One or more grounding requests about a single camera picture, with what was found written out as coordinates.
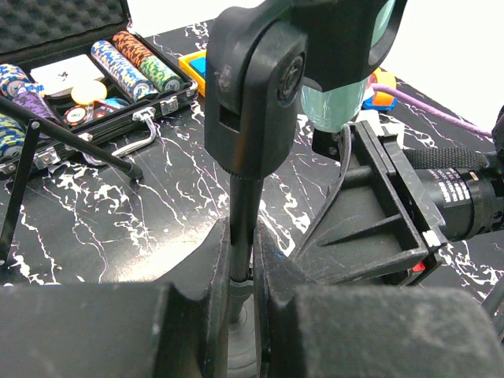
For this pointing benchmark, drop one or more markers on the black music stand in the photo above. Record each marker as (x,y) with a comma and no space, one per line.
(38,125)

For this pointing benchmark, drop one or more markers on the black poker chip case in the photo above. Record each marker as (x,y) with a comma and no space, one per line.
(143,85)

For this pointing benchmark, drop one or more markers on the white playing card deck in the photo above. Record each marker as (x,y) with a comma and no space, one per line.
(60,77)

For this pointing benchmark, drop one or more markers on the black microphone desk stand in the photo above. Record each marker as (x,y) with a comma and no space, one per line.
(257,61)

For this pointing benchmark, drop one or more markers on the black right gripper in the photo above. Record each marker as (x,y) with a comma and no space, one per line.
(451,194)

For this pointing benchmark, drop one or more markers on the mint green toy microphone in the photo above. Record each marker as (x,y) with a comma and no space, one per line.
(338,102)

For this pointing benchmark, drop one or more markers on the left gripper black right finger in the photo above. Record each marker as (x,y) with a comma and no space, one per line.
(306,329)

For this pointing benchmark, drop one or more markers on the orange blue toy brick stack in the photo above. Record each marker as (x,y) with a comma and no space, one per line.
(377,100)

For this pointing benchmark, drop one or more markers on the yellow round dealer chip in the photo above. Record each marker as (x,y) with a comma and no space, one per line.
(87,92)

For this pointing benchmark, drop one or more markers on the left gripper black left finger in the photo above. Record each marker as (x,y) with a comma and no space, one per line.
(175,326)

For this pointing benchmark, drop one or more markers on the yellow toy brick tray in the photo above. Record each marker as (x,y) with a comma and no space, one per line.
(194,65)

